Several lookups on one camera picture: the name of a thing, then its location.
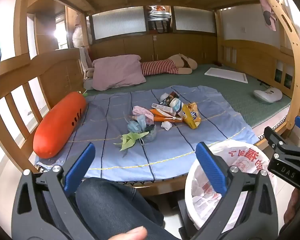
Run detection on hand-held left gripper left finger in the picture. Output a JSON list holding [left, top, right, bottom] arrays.
[[11, 142, 96, 240]]

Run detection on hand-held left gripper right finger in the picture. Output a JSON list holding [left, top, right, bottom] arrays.
[[192, 142, 279, 240]]

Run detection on white lined trash bin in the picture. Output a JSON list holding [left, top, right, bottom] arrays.
[[186, 140, 275, 233]]

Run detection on yellow snack bag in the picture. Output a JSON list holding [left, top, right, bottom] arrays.
[[182, 102, 202, 130]]

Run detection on orange packet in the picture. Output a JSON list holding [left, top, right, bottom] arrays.
[[150, 108, 184, 123]]

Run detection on person's right hand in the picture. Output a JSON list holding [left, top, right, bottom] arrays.
[[284, 188, 300, 228]]

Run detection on person's left hand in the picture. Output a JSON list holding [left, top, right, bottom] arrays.
[[107, 226, 148, 240]]

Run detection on orange carrot pillow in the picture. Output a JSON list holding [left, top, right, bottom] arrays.
[[33, 91, 89, 159]]

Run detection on white handheld appliance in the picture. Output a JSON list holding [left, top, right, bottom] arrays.
[[253, 87, 283, 104]]

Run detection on person's leg in jeans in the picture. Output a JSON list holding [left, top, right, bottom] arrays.
[[44, 177, 180, 240]]

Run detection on green folded paper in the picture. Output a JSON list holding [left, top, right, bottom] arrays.
[[113, 131, 149, 152]]

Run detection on blue striped blanket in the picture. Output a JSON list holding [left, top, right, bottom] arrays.
[[35, 85, 259, 183]]

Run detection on white cup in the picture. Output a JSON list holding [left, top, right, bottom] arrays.
[[169, 97, 184, 118]]

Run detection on grey plastic bag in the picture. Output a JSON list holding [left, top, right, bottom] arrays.
[[140, 124, 157, 144]]

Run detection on blue face mask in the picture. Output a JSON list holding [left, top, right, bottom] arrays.
[[127, 116, 148, 134]]

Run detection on dark snack packet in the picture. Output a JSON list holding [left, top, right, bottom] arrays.
[[160, 91, 181, 105]]

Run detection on pink crumpled wrapper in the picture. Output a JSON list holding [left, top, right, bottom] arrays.
[[132, 106, 154, 124]]

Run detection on white flat tray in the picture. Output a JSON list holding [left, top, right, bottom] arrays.
[[204, 67, 249, 84]]

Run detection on pink pillow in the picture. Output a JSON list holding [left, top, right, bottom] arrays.
[[91, 54, 147, 91]]

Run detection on striped plush toy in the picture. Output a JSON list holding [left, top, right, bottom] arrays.
[[140, 53, 198, 77]]

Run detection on pink hanging cloth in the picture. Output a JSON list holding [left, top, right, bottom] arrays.
[[258, 0, 278, 32]]

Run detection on white fluffy plush toy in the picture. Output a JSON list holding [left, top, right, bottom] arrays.
[[72, 12, 93, 48]]

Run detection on cluttered shelf items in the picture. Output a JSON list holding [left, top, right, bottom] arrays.
[[146, 5, 172, 33]]

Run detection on wooden bunk bed frame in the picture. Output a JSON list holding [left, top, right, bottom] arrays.
[[0, 0, 300, 198]]

